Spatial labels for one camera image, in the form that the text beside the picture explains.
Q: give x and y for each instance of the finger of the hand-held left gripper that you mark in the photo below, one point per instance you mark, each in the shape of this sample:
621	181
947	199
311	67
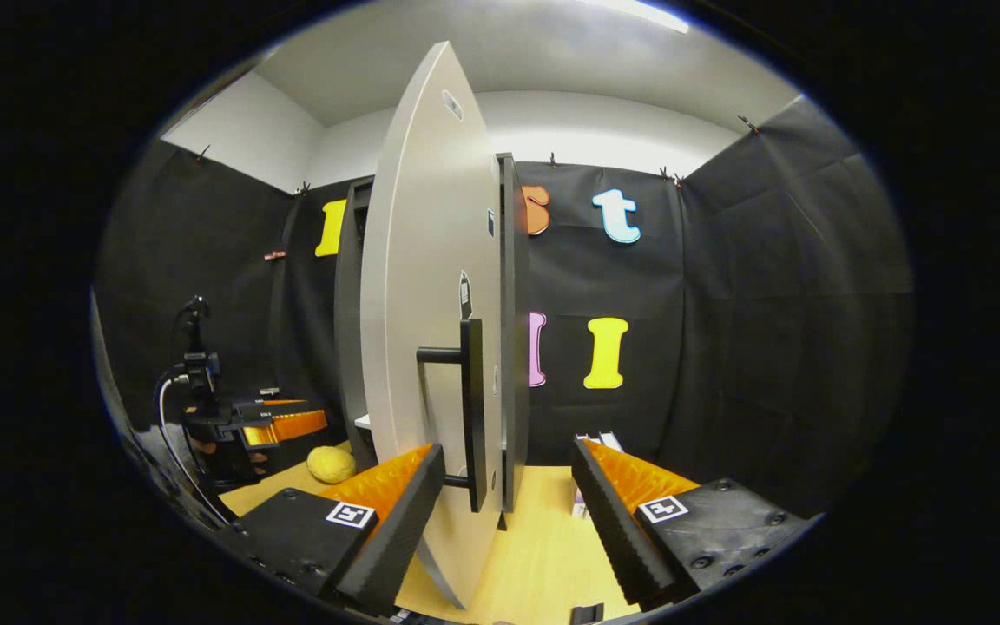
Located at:
266	408
287	428

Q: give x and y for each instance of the dark grey cabinet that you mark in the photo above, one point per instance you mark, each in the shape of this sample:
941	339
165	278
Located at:
513	347

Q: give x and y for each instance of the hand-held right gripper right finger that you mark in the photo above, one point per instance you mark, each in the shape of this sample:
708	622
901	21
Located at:
608	521

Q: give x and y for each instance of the black backdrop cloth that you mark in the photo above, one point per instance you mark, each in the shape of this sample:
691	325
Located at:
769	304

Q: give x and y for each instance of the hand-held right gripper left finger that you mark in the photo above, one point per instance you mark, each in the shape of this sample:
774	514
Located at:
400	538

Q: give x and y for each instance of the yellow round lump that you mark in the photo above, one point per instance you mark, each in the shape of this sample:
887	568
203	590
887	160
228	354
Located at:
331	464

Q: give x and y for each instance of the light grey cabinet door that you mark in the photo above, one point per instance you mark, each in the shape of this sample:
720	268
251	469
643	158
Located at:
413	260

